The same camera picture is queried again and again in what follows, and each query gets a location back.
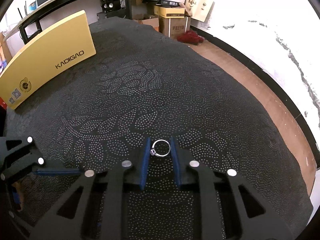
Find brown cardboard box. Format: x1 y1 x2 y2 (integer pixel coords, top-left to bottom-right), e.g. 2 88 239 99
159 16 192 39

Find silver ring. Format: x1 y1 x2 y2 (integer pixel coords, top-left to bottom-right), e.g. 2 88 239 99
149 139 172 157

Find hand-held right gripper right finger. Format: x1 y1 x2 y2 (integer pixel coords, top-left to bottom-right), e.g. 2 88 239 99
170 136 294 240

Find yellow cardboard box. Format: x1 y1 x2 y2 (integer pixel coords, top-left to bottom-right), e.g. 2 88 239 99
0 10 97 110

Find red cloth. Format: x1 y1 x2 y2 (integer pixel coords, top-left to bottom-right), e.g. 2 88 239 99
177 30 205 45

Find kraft paper bag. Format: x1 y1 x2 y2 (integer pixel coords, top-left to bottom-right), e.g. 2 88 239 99
185 0 215 22

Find open cardboard box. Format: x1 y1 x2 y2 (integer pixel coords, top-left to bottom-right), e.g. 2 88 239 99
132 15 160 32

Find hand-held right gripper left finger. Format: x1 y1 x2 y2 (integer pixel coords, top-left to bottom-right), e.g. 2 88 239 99
32 137 152 240

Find black speaker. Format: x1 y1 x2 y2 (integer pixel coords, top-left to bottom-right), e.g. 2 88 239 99
100 0 120 12

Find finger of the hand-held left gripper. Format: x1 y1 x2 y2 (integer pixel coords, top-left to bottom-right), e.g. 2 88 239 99
4 180 34 234
0 136 83 183

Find small yellow box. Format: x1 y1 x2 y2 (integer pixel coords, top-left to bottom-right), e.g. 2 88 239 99
154 4 186 18

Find black desk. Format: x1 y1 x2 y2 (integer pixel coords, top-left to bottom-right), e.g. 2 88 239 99
4 0 133 43

